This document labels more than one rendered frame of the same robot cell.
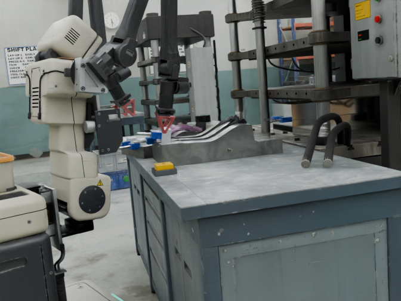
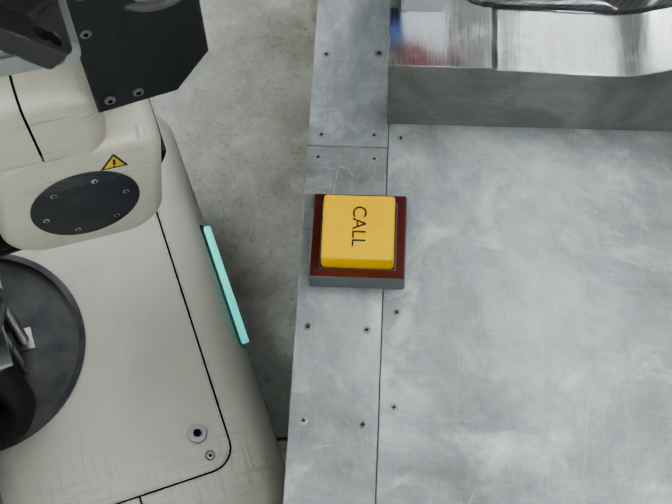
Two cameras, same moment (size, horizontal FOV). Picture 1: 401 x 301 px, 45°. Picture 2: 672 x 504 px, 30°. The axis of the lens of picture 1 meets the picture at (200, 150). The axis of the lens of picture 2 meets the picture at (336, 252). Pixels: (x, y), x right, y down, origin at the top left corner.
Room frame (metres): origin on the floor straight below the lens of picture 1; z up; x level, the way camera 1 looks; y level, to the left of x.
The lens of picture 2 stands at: (1.24, -0.01, 1.75)
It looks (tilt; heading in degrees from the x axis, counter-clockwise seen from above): 63 degrees down; 19
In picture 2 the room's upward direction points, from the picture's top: 3 degrees counter-clockwise
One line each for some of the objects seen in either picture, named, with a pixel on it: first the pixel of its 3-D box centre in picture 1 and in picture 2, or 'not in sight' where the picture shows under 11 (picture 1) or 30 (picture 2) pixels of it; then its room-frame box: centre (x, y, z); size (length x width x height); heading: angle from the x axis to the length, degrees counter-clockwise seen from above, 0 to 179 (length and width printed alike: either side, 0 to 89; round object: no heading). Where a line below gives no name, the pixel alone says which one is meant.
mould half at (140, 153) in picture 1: (178, 137); not in sight; (2.35, 0.10, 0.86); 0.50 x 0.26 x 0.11; 121
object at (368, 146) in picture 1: (330, 132); not in sight; (2.82, -0.78, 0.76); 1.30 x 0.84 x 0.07; 14
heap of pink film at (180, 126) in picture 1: (177, 129); not in sight; (2.35, 0.10, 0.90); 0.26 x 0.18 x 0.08; 121
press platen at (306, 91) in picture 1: (331, 98); not in sight; (2.80, -0.78, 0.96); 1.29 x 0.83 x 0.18; 14
